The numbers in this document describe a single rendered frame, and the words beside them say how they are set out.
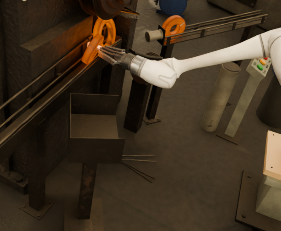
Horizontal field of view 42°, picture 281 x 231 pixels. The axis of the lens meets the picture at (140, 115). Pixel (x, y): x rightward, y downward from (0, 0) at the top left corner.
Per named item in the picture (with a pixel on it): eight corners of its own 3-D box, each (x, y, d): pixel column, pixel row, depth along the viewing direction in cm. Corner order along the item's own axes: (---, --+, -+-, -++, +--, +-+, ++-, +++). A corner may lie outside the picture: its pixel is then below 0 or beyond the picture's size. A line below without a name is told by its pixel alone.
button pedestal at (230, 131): (214, 137, 257) (246, 63, 217) (224, 119, 274) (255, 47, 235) (236, 147, 253) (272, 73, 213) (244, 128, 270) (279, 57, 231)
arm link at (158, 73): (137, 80, 166) (144, 77, 178) (168, 94, 163) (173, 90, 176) (145, 57, 163) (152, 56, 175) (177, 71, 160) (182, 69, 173)
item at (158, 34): (144, 38, 215) (145, 30, 211) (157, 35, 218) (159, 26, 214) (149, 44, 211) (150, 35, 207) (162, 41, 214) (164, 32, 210)
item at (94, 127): (62, 243, 178) (70, 137, 132) (63, 198, 198) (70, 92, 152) (104, 241, 183) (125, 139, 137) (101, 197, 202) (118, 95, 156)
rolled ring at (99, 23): (118, 19, 193) (112, 19, 195) (100, 12, 176) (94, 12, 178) (113, 54, 195) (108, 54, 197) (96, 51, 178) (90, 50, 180)
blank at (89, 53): (83, 51, 163) (89, 55, 163) (100, 26, 169) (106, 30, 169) (79, 66, 177) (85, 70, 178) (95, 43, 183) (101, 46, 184)
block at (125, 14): (109, 51, 212) (114, 12, 196) (116, 46, 218) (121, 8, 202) (125, 58, 209) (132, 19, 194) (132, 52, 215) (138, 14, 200)
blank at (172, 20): (164, 43, 223) (168, 46, 221) (157, 25, 211) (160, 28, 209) (185, 28, 223) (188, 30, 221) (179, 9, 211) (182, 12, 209)
